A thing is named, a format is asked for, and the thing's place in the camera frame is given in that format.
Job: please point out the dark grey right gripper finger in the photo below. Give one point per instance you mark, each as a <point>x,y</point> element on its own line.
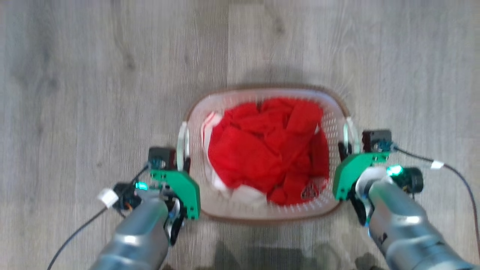
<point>342,152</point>

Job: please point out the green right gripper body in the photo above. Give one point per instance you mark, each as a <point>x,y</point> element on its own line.
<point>348,172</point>

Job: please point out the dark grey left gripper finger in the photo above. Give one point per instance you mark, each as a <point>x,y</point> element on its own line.
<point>186,165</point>

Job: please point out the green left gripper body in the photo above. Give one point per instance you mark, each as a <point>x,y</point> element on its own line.
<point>183,187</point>

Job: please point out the white plastic laundry basket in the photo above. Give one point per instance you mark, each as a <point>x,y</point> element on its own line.
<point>337,123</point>

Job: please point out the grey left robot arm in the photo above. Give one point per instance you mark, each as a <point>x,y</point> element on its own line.
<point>138,232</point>

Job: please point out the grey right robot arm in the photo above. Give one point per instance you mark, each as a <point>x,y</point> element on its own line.
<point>401,221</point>

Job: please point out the white garment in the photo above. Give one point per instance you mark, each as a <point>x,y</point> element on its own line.
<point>243,195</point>

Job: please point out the red garment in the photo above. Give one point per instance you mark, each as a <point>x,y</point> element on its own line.
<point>258,150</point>

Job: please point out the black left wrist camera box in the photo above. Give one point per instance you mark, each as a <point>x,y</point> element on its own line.
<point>161,157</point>

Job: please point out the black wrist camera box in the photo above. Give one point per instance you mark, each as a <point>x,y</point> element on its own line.
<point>377,140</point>
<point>161,157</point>

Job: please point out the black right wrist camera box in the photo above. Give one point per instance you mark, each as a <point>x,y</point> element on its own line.
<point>377,140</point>

